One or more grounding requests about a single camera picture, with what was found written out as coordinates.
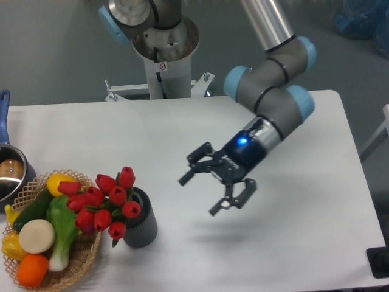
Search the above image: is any black device at table edge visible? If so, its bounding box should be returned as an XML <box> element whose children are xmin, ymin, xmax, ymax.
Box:
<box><xmin>366</xmin><ymin>247</ymin><xmax>388</xmax><ymax>279</ymax></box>

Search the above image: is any orange fruit toy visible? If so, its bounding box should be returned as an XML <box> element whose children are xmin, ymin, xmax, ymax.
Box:
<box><xmin>16</xmin><ymin>254</ymin><xmax>49</xmax><ymax>288</ymax></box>

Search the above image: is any green bok choy toy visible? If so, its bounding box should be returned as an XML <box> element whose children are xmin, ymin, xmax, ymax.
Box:
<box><xmin>46</xmin><ymin>195</ymin><xmax>79</xmax><ymax>272</ymax></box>

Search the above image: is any cream round bun toy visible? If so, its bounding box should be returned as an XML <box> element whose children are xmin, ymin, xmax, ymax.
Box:
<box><xmin>19</xmin><ymin>219</ymin><xmax>55</xmax><ymax>254</ymax></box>

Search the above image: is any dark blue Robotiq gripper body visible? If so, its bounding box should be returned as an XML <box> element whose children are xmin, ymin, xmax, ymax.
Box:
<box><xmin>194</xmin><ymin>130</ymin><xmax>266</xmax><ymax>185</ymax></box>

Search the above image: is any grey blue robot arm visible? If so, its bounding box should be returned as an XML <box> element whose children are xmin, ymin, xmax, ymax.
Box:
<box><xmin>98</xmin><ymin>1</ymin><xmax>317</xmax><ymax>215</ymax></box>

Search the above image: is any white frame at right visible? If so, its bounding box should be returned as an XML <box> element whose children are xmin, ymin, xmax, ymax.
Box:
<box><xmin>359</xmin><ymin>104</ymin><xmax>388</xmax><ymax>163</ymax></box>

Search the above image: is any yellow squash toy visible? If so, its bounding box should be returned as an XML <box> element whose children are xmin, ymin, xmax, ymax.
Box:
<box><xmin>46</xmin><ymin>173</ymin><xmax>82</xmax><ymax>197</ymax></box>

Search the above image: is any yellow bell pepper toy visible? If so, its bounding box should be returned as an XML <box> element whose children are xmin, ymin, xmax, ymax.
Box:
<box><xmin>1</xmin><ymin>231</ymin><xmax>28</xmax><ymax>262</ymax></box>

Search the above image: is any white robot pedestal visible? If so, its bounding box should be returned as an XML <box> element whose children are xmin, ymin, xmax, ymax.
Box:
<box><xmin>105</xmin><ymin>16</ymin><xmax>215</xmax><ymax>102</ymax></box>

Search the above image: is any green cucumber toy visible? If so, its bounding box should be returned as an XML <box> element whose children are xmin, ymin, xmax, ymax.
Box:
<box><xmin>12</xmin><ymin>189</ymin><xmax>54</xmax><ymax>232</ymax></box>

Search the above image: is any red tulip bouquet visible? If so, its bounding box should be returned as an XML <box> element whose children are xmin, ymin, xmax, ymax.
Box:
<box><xmin>58</xmin><ymin>167</ymin><xmax>143</xmax><ymax>246</ymax></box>

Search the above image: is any woven wicker basket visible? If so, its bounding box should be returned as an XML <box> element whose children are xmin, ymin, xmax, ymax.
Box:
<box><xmin>1</xmin><ymin>170</ymin><xmax>102</xmax><ymax>291</ymax></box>

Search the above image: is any red radish toy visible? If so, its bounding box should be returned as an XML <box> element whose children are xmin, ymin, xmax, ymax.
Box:
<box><xmin>80</xmin><ymin>223</ymin><xmax>95</xmax><ymax>234</ymax></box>

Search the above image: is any grey ribbed cylindrical vase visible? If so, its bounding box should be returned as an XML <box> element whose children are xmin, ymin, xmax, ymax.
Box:
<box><xmin>123</xmin><ymin>187</ymin><xmax>158</xmax><ymax>249</ymax></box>

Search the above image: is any yellow banana toy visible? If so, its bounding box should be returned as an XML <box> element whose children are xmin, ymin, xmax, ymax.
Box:
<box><xmin>4</xmin><ymin>204</ymin><xmax>21</xmax><ymax>226</ymax></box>

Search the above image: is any blue handled steel saucepan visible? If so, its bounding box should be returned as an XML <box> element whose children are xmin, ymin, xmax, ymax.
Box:
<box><xmin>1</xmin><ymin>90</ymin><xmax>36</xmax><ymax>213</ymax></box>

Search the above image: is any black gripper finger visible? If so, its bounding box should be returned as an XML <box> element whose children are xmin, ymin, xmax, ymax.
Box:
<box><xmin>209</xmin><ymin>178</ymin><xmax>257</xmax><ymax>216</ymax></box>
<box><xmin>179</xmin><ymin>142</ymin><xmax>214</xmax><ymax>186</ymax></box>

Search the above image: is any blue plastic bag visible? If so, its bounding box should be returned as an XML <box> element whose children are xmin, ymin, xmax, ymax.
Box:
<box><xmin>331</xmin><ymin>1</ymin><xmax>388</xmax><ymax>58</ymax></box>

